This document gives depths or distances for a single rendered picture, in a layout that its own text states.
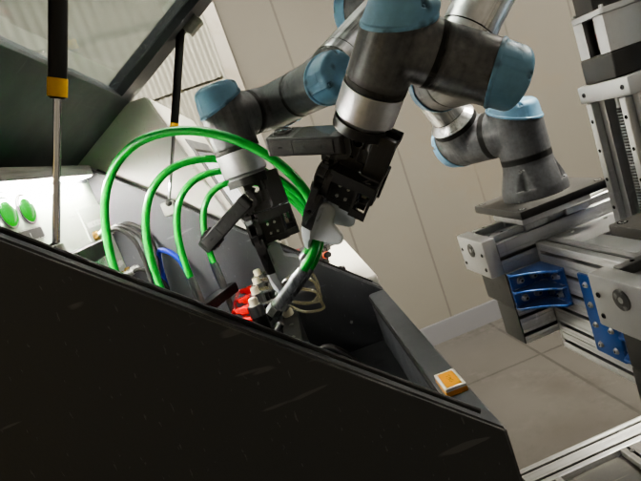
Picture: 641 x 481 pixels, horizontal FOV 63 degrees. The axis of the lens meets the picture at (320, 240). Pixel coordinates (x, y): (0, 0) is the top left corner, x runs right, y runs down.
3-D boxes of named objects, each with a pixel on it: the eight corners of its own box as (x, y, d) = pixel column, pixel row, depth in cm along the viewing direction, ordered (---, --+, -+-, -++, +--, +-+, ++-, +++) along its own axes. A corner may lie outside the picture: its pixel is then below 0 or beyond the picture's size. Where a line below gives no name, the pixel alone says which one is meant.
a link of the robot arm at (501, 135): (539, 155, 115) (523, 94, 113) (485, 166, 125) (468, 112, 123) (560, 141, 123) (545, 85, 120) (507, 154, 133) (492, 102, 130)
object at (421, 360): (527, 521, 66) (492, 411, 63) (495, 534, 66) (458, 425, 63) (403, 347, 127) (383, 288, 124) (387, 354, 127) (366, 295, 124)
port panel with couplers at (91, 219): (154, 345, 107) (92, 204, 102) (137, 350, 107) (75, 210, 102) (166, 325, 120) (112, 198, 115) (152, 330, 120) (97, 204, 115)
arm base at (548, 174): (546, 181, 133) (535, 144, 131) (584, 182, 118) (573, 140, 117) (492, 201, 132) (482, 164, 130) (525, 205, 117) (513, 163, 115)
